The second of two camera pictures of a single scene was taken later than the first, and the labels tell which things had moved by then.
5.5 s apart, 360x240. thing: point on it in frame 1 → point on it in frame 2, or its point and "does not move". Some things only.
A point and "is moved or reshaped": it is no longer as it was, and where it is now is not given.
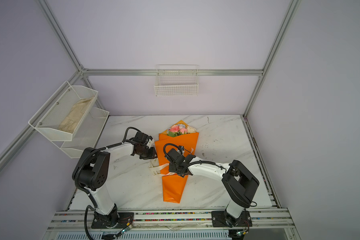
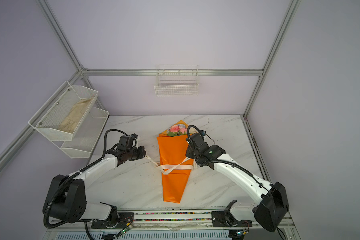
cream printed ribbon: [155, 165] is moved or reshaped
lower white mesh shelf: [86, 134] does not move
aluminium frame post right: [283, 31] does not move
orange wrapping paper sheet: [173, 184] does not move
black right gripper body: [173, 168] → [190, 154]
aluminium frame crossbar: [171, 72] does not move
